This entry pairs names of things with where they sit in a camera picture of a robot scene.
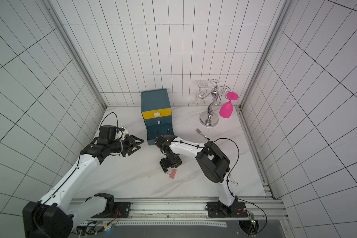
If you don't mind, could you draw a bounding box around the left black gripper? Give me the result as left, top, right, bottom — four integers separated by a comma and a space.
109, 134, 145, 157

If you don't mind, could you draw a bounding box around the teal bottom drawer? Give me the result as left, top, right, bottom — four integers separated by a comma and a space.
146, 123, 174, 145

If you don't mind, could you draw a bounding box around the teal drawer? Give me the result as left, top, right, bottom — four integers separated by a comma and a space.
144, 116, 172, 127
146, 123, 174, 145

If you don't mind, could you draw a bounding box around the yellow top drawer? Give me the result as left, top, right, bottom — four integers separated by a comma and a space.
142, 108, 172, 120

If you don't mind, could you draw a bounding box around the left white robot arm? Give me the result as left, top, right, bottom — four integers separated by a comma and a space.
22, 134, 144, 238

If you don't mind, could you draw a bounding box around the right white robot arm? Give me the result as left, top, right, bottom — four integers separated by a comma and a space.
155, 135, 238, 209

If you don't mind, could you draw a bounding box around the teal drawer cabinet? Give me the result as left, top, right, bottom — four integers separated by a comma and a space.
140, 88, 173, 146

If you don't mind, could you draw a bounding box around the chrome glass rack stand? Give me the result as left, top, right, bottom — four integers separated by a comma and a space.
199, 79, 231, 128

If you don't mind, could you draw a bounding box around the clear wine glass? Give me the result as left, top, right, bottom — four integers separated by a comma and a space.
195, 81, 208, 106

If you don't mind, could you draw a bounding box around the pink plastic wine glass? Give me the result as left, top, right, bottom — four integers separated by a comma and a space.
219, 92, 239, 119

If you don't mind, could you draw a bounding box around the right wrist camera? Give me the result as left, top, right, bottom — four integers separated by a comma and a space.
155, 135, 174, 154

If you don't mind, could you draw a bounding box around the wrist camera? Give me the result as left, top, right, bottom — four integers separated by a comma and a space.
155, 135, 174, 154
99, 125, 128, 140

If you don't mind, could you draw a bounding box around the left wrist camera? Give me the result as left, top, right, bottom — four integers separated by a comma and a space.
99, 125, 128, 140

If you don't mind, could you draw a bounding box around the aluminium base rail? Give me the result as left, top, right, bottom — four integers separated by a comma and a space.
82, 196, 289, 228

